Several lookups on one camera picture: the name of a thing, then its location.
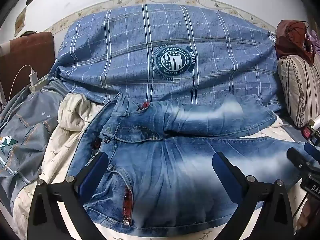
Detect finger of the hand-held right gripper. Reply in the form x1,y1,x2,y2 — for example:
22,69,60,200
287,147,316,172
304,142,320,157

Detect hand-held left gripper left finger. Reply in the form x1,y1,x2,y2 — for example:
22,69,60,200
27,151,109,240

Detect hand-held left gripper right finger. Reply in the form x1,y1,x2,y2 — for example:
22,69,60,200
212,151,294,240

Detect blue denim pants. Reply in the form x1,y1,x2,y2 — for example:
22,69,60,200
66,92,318,233

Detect person's right hand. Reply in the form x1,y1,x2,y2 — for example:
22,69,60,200
295,201,318,233

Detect small red and white object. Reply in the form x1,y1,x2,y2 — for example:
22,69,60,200
302,118,320,141

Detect cream leaf print bed sheet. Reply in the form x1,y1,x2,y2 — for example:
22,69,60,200
12,94,300,240

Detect striped pillow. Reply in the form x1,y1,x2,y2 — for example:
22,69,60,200
277,54,320,128

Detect grey star print duvet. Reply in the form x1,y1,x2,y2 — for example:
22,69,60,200
0,80,70,220

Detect white power strip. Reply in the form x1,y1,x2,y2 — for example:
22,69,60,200
28,76,51,93

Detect purple cloth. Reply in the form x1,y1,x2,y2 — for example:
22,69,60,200
309,29,320,53

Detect reddish brown cloth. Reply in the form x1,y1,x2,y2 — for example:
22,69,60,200
275,19,315,65

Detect blue plaid blanket with emblem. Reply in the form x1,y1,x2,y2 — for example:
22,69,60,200
49,4,284,113

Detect brown headboard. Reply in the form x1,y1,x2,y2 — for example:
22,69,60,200
0,31,55,98

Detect white charging cable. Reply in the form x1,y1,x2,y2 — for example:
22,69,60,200
8,65,33,98

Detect small yellowish wall card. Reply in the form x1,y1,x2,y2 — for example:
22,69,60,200
14,6,28,37

